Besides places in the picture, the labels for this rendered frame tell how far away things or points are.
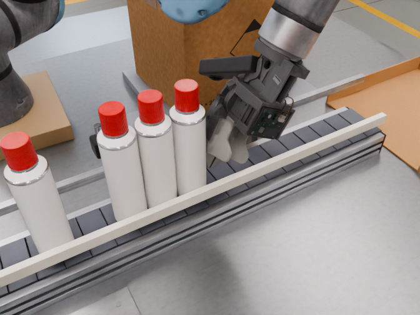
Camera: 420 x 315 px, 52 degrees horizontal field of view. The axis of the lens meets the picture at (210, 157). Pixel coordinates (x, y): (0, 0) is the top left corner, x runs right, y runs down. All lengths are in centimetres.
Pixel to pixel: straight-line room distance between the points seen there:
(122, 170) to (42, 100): 45
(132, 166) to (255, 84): 21
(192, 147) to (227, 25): 30
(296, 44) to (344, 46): 69
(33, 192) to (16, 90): 44
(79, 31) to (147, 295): 88
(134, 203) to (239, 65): 25
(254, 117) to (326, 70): 58
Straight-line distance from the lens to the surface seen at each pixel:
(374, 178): 86
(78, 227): 69
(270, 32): 59
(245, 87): 60
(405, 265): 74
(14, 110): 95
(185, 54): 80
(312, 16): 58
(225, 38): 84
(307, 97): 79
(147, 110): 55
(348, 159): 84
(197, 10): 48
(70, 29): 137
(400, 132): 98
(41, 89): 104
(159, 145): 58
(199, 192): 66
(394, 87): 112
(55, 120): 93
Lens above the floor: 140
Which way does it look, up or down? 42 degrees down
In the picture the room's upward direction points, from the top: straight up
